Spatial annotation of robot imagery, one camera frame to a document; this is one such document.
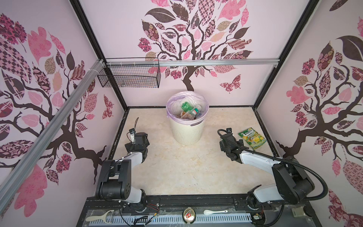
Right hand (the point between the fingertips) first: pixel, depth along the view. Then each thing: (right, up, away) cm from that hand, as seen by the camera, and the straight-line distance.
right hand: (232, 140), depth 91 cm
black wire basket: (-69, +46, +3) cm, 83 cm away
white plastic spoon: (-19, -35, -20) cm, 44 cm away
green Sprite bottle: (-30, +22, +1) cm, 38 cm away
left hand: (-64, -1, +1) cm, 64 cm away
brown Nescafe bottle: (-30, +17, -2) cm, 34 cm away
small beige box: (+24, -31, -24) cm, 46 cm away
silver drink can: (-29, -29, -30) cm, 51 cm away
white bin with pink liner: (-31, +7, -8) cm, 32 cm away
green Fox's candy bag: (+17, +1, +6) cm, 18 cm away
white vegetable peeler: (-72, -35, -23) cm, 83 cm away
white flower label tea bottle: (-24, +19, -4) cm, 31 cm away
